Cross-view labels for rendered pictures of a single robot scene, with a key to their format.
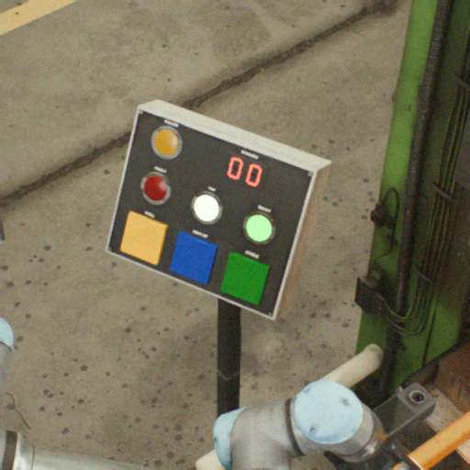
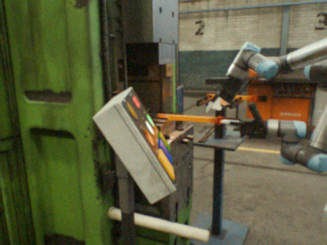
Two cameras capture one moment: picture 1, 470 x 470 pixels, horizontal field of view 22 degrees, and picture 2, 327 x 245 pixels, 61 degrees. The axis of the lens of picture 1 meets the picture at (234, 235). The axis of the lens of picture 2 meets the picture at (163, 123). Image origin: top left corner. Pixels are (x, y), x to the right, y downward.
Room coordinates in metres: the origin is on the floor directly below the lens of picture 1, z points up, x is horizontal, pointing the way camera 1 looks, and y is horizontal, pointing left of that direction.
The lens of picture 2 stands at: (1.75, 0.82, 1.31)
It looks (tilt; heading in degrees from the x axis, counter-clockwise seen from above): 14 degrees down; 243
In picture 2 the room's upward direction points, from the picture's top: 1 degrees counter-clockwise
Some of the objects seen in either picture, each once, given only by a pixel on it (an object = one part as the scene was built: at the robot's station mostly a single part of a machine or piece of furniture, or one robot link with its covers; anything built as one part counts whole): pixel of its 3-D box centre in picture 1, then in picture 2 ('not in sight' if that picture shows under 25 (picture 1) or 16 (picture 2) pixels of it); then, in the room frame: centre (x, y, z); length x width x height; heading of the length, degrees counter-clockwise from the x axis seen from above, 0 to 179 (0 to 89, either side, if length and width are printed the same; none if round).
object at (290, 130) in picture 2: not in sight; (291, 130); (0.71, 0.03, 0.98); 0.11 x 0.08 x 0.09; 129
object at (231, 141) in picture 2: not in sight; (220, 138); (0.57, -0.63, 0.75); 0.40 x 0.30 x 0.02; 35
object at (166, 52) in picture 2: not in sight; (130, 54); (1.23, -0.57, 1.32); 0.42 x 0.20 x 0.10; 129
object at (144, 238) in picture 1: (144, 237); (165, 164); (1.41, 0.16, 1.01); 0.07 x 0.05 x 0.07; 64
